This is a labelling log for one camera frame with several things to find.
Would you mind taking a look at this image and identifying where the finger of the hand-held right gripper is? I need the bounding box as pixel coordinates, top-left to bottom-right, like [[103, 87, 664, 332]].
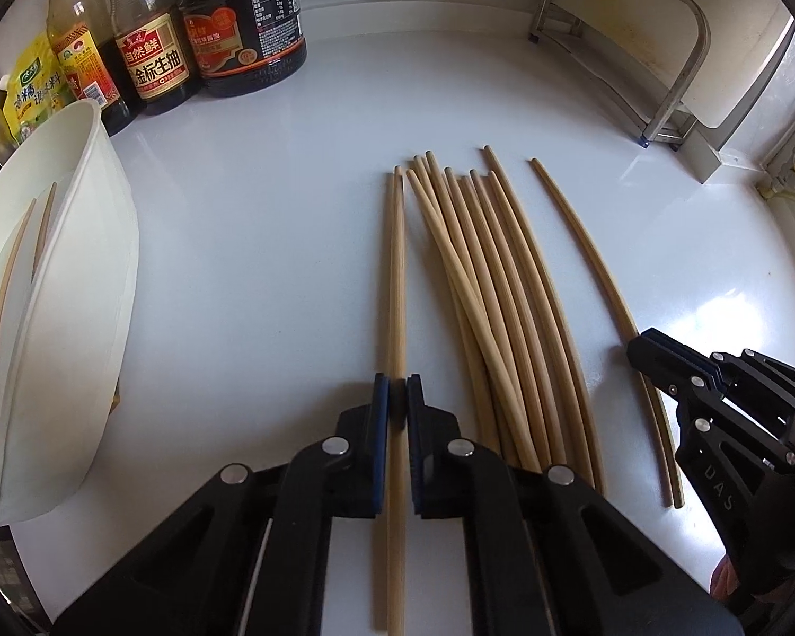
[[641, 326, 795, 423], [626, 340, 795, 544]]

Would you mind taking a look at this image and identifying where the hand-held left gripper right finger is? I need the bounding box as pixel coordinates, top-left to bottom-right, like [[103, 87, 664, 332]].
[[405, 374, 751, 636]]

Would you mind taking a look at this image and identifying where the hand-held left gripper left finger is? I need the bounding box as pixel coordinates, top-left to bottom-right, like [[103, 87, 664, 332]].
[[53, 373, 392, 636]]

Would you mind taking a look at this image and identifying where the wooden chopstick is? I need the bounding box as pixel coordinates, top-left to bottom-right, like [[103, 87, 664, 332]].
[[528, 157, 686, 510], [387, 165, 408, 636], [636, 371, 677, 508], [369, 171, 400, 636], [0, 197, 37, 474], [30, 182, 59, 279]]

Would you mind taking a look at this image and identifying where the pile of wooden chopsticks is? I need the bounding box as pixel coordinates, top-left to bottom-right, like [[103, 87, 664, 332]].
[[405, 146, 614, 498]]

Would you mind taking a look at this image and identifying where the white plastic chopstick container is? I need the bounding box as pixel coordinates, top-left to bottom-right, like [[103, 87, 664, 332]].
[[0, 98, 140, 536]]

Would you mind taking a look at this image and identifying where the steel cutting board rack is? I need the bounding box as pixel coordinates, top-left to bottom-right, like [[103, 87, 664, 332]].
[[528, 0, 713, 147]]

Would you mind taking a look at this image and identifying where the white cutting board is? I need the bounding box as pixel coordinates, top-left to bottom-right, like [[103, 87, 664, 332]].
[[556, 0, 795, 130]]

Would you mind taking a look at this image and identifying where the large dark soy sauce jug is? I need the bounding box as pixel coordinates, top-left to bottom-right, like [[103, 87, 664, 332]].
[[169, 0, 309, 99]]

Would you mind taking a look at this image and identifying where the clear neck soy sauce bottle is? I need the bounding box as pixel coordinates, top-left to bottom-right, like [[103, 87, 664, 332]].
[[99, 0, 200, 117]]

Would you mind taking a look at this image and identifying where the yellow cap sauce bottle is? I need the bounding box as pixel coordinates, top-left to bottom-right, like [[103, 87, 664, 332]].
[[43, 0, 140, 137]]

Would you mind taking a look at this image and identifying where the yellow green seasoning pouch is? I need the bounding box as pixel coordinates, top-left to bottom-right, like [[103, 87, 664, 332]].
[[0, 33, 74, 147]]

